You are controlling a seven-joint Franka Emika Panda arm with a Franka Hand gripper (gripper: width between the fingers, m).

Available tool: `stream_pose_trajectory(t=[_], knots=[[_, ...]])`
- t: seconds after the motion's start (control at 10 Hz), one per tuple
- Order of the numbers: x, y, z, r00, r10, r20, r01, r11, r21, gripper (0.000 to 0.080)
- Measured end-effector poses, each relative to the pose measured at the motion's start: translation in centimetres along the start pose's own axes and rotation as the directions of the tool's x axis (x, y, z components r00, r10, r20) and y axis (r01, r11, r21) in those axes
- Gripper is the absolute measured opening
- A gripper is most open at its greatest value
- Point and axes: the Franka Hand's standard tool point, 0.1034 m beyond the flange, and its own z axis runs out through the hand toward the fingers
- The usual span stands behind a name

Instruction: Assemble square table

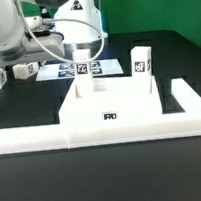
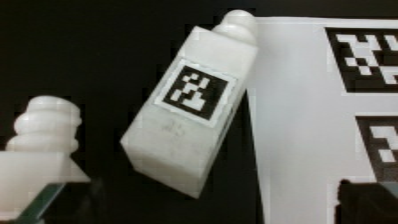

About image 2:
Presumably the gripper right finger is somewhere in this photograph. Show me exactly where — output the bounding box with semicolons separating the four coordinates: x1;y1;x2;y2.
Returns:
334;179;398;224

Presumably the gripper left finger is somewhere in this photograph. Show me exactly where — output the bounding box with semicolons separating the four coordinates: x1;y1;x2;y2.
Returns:
0;182;89;224

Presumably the white table leg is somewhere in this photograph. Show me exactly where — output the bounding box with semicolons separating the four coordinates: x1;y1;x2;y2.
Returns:
0;96;91;219
121;10;258;197

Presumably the white sheet with markers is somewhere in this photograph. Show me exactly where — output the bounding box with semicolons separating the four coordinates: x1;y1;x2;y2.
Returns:
249;17;398;224

